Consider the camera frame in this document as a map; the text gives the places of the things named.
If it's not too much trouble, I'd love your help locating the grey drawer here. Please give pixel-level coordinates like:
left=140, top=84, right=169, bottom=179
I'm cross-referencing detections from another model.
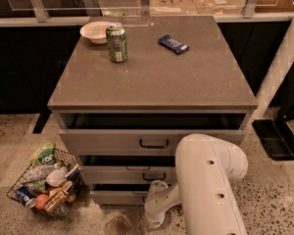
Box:
left=60, top=114, right=244, bottom=156
left=79, top=156, right=176, bottom=184
left=90, top=184, right=150, bottom=206

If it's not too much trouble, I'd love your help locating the grey bottom drawer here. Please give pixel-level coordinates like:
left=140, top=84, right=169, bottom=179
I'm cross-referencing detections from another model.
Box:
left=90, top=184, right=150, bottom=206

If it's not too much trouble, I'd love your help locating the orange fruit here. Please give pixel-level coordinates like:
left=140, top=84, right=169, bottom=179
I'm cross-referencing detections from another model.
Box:
left=35, top=194, right=49, bottom=211

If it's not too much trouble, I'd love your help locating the blue snack packet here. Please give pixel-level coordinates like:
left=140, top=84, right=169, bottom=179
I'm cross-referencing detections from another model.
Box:
left=158, top=34, right=189, bottom=55

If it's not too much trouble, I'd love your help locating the grey top drawer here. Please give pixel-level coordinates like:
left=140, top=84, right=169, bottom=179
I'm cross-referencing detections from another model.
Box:
left=60, top=114, right=244, bottom=156

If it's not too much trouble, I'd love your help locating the green chip bag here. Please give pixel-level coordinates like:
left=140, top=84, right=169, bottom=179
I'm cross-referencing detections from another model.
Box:
left=27, top=142, right=56, bottom=165

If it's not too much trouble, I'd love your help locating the brown snack box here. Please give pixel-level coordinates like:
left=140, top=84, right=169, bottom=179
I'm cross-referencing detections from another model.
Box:
left=44, top=181, right=73, bottom=213

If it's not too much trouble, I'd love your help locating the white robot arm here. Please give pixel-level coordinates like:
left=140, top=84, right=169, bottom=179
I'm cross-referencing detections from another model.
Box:
left=144, top=59, right=294, bottom=235

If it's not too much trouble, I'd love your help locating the blue soda can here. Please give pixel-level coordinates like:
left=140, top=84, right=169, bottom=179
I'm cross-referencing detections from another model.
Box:
left=16, top=186, right=36, bottom=209

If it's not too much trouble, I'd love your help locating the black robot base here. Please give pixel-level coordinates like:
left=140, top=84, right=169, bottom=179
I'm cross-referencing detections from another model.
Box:
left=252, top=103, right=294, bottom=161

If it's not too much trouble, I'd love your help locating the green soda can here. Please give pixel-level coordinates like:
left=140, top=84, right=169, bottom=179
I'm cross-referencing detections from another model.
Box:
left=106, top=23, right=127, bottom=63

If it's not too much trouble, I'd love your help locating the white plastic bottle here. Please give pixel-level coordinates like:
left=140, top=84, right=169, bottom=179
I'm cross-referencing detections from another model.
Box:
left=45, top=163, right=68, bottom=187

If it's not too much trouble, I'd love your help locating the white bowl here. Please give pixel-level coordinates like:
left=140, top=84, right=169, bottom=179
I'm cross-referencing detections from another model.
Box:
left=79, top=22, right=111, bottom=44

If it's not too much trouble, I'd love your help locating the grey middle drawer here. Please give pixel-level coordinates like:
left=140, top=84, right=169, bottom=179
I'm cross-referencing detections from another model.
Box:
left=79, top=156, right=176, bottom=184

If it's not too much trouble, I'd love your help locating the grey drawer cabinet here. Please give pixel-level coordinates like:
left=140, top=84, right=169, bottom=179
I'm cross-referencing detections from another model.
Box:
left=47, top=15, right=259, bottom=208

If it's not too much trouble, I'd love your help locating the cardboard box left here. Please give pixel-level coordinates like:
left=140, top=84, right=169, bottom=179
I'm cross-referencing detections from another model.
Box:
left=149, top=0, right=198, bottom=15

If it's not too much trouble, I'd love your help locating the clear plastic water bottle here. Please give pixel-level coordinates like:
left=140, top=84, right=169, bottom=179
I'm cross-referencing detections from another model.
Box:
left=24, top=164, right=56, bottom=181

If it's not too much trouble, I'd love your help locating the wire basket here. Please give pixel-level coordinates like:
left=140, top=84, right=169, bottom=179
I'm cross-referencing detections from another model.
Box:
left=7, top=149, right=84, bottom=217

